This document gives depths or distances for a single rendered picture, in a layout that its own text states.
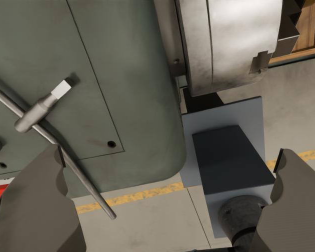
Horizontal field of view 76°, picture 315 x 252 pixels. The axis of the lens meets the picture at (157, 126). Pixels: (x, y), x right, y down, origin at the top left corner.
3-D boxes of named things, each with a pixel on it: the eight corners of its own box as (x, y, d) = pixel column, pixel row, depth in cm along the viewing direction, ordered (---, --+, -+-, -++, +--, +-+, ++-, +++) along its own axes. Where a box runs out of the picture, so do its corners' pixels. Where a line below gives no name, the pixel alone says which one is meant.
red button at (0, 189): (10, 205, 42) (3, 214, 40) (-7, 184, 39) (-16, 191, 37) (35, 201, 41) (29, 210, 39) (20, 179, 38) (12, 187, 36)
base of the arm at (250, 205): (271, 226, 62) (288, 260, 53) (221, 233, 64) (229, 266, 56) (269, 191, 55) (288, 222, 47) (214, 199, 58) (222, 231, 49)
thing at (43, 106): (67, 73, 28) (19, 119, 31) (59, 77, 26) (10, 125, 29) (79, 85, 28) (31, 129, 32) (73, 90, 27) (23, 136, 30)
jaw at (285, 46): (228, 26, 39) (247, 73, 33) (230, 0, 34) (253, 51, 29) (290, 9, 37) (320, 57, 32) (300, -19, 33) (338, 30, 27)
